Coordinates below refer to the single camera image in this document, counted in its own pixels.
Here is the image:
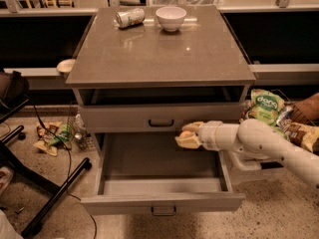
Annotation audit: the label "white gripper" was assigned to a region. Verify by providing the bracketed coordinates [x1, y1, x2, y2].
[175, 120, 222, 151]

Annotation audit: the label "orange fruit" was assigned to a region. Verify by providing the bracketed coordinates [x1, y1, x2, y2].
[179, 130, 192, 137]

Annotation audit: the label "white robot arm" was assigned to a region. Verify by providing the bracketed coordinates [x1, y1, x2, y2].
[175, 119, 319, 190]

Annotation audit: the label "closed grey upper drawer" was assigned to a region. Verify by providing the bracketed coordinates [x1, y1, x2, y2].
[79, 104, 242, 133]

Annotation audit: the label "open grey lower drawer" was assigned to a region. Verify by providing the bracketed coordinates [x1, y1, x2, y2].
[81, 131, 245, 216]

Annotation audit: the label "grey drawer cabinet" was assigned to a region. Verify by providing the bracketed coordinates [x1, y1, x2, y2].
[65, 5, 257, 157]

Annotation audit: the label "clear plastic bin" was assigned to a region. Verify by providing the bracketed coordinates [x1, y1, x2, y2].
[224, 151, 286, 185]

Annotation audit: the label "green snack bag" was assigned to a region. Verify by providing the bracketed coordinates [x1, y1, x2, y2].
[245, 89, 287, 138]

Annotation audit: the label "brown yellow snack bag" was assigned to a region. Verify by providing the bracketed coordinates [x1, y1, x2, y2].
[282, 119, 319, 152]

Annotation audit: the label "white ceramic bowl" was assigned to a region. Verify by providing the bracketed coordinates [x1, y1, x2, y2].
[156, 6, 186, 32]

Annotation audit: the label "green white soda can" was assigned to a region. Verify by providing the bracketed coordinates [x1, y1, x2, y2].
[116, 8, 146, 29]

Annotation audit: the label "snack wrappers on floor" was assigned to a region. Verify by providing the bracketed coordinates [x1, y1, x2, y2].
[34, 121, 72, 156]

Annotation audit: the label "black chair base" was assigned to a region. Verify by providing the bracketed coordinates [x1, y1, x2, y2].
[0, 97, 93, 239]

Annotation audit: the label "wire basket right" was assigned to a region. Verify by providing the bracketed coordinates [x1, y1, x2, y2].
[240, 95, 315, 123]

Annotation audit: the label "wire basket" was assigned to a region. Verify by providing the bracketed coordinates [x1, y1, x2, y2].
[240, 95, 315, 123]
[67, 101, 95, 151]

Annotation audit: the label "wire basket left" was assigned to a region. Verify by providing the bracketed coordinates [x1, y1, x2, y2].
[67, 101, 95, 151]

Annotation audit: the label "black cable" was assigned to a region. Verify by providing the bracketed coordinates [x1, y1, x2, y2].
[27, 97, 98, 239]

